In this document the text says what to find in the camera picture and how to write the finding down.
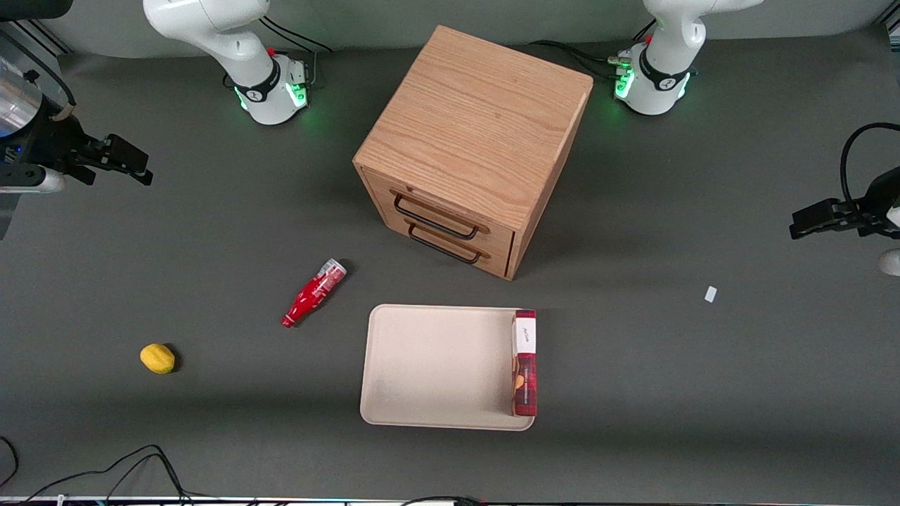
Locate black floor cable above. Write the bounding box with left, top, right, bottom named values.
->
left=0, top=436, right=194, bottom=506

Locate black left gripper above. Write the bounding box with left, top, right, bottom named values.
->
left=789, top=167, right=900, bottom=240

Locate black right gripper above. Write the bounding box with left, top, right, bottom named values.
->
left=15, top=112, right=154, bottom=187

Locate black metal drawer handle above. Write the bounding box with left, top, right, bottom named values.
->
left=406, top=223, right=484, bottom=266
left=393, top=193, right=480, bottom=241

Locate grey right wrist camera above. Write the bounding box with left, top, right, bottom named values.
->
left=0, top=166, right=68, bottom=195

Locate aluminium frame rail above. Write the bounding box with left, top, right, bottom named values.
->
left=0, top=20, right=72, bottom=57

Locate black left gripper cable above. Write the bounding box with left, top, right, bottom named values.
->
left=840, top=122, right=900, bottom=206

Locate black arm base cable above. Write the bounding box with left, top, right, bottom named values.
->
left=527, top=39, right=634, bottom=79
left=259, top=14, right=333, bottom=55

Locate black left arm base cable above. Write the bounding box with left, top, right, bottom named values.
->
left=527, top=39, right=634, bottom=79

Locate red cookie box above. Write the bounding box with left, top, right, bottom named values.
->
left=511, top=309, right=538, bottom=417

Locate red coke bottle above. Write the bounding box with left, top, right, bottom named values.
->
left=281, top=259, right=349, bottom=329

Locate black right arm base cable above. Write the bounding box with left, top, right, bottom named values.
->
left=259, top=14, right=333, bottom=55

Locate beige plastic tray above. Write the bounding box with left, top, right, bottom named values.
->
left=359, top=304, right=536, bottom=432

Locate yellow lemon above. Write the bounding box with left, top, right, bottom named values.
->
left=139, top=343, right=176, bottom=375

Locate wooden drawer cabinet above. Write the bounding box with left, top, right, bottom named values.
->
left=352, top=25, right=594, bottom=282

